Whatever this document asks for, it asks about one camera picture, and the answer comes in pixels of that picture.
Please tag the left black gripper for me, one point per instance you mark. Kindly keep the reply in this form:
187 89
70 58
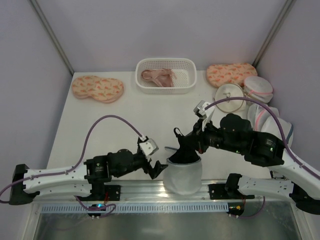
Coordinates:
145 164

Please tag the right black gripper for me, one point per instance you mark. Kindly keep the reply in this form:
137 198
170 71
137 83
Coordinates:
196 139

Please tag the black bra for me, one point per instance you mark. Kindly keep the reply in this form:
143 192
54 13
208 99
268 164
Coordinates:
183 155

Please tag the white mesh bag blue trim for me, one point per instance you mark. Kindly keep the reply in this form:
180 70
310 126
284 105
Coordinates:
182 179

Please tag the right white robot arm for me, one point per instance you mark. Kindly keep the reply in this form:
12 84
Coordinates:
260 149

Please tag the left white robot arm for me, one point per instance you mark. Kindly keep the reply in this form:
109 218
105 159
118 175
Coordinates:
88 181

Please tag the cream laundry bag beige trim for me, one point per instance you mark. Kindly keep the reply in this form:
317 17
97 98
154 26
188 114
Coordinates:
227 91

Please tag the pink bra in basket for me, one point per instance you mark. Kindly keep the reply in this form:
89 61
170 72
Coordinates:
161 77

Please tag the white mesh bag pink trim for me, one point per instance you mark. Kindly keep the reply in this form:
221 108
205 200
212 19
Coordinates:
257 115

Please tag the right peach patterned bra case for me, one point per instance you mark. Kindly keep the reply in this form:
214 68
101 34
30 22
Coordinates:
234 73

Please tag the peach patterned bra case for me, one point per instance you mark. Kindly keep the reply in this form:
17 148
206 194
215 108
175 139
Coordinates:
234 73
101 89

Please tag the large white bag blue trim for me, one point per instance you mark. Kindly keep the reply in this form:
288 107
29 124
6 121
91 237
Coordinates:
270 126

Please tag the white mesh bag pink zipper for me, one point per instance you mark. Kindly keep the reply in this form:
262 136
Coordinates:
258 88

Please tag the left peach patterned bra case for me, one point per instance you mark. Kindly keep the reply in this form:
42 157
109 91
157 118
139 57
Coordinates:
101 89

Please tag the white plastic basket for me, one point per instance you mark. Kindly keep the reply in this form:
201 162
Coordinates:
184 68

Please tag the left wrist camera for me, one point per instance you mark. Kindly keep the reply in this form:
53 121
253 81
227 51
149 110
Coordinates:
148 146

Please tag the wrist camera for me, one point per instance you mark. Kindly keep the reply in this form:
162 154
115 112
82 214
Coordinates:
204 111
148 146

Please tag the aluminium mounting rail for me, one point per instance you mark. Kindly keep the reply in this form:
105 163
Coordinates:
155 190

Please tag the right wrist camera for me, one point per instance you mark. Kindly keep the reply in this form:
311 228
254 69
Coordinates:
204 111

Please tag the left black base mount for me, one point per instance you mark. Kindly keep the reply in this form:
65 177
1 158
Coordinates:
102 192

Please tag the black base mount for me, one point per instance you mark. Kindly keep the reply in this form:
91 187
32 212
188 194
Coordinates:
228 190
102 192

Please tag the white slotted cable duct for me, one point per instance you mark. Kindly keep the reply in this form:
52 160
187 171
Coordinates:
140 208

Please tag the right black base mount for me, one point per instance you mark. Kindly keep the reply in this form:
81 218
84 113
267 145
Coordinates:
228 190

